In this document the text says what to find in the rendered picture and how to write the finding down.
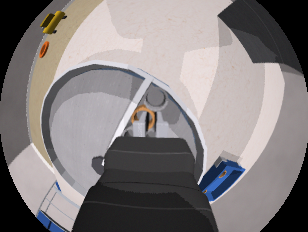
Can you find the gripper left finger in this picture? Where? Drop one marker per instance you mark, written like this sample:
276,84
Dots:
141,127

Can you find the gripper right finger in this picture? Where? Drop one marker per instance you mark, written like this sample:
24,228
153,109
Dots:
161,128

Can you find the grey round turning table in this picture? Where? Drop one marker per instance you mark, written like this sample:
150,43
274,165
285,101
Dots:
80,118

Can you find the blue rectangular tray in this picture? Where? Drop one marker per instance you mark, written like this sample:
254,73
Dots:
217,186

